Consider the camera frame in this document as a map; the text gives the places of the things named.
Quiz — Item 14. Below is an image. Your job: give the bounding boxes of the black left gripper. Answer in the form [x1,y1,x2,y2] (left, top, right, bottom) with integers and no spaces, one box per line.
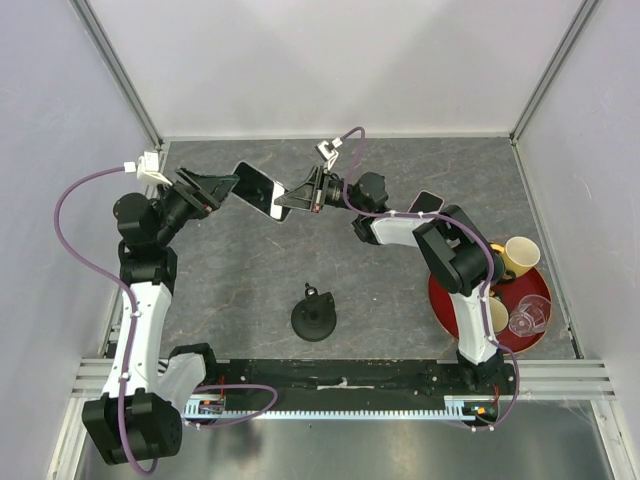
[153,166,239,246]

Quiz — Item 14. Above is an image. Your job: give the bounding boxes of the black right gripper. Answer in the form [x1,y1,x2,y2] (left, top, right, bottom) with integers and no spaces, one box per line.
[274,166,365,213]

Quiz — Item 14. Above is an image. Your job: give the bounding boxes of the black phone clear case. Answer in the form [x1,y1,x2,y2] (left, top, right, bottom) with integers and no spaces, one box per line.
[232,161,290,222]

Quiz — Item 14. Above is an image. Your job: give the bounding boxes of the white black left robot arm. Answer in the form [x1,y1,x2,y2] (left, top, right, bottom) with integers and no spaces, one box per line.
[82,168,239,465]

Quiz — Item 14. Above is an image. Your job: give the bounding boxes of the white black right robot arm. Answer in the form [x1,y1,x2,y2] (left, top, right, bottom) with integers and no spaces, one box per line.
[273,167,509,394]

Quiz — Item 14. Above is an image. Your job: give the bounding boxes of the black phone pink case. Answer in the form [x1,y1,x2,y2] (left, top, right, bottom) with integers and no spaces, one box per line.
[408,190,445,213]

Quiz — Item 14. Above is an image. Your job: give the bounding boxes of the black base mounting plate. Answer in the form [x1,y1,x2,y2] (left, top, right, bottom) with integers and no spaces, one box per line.
[214,359,516,398]

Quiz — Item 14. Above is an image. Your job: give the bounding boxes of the beige paper cup upper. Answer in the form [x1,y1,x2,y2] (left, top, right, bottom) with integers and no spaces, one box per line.
[502,236,541,278]

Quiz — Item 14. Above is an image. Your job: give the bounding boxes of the beige paper cup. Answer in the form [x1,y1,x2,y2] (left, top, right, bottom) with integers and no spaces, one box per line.
[502,236,541,278]
[489,297,509,334]

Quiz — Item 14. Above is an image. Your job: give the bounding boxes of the beige paper cup lower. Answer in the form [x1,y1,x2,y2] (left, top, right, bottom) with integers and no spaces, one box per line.
[489,297,509,334]

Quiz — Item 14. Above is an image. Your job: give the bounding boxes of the red round tray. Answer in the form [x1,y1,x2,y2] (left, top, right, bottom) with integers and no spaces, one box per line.
[428,236,552,363]

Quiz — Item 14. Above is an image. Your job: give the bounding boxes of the clear plastic cup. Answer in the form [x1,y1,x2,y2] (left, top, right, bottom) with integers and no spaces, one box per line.
[508,294,551,338]

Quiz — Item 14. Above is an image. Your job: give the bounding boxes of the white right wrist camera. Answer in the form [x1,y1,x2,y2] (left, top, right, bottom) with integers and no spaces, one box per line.
[315,137,343,173]

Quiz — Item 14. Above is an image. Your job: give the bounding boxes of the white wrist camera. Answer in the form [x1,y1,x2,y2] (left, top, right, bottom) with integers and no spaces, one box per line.
[315,137,343,173]
[123,151,172,187]

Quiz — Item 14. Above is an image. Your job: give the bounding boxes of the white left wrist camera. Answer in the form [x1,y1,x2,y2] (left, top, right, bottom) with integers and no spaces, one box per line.
[123,151,172,187]

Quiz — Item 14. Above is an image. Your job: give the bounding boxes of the black round base mount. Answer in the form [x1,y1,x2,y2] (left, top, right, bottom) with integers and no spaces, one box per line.
[291,283,337,342]

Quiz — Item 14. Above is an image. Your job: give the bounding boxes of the left aluminium frame post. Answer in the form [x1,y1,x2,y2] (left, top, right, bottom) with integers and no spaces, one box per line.
[69,0,164,150]

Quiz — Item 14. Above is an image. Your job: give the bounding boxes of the aluminium frame post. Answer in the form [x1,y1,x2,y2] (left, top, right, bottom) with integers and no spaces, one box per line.
[509,0,601,146]
[69,0,164,150]

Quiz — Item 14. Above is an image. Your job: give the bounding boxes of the grey slotted cable duct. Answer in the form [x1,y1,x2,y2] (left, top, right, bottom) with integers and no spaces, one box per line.
[182,388,499,422]

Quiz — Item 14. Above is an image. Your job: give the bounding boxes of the right aluminium frame post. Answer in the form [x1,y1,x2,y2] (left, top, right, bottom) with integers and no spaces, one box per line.
[509,0,601,146]

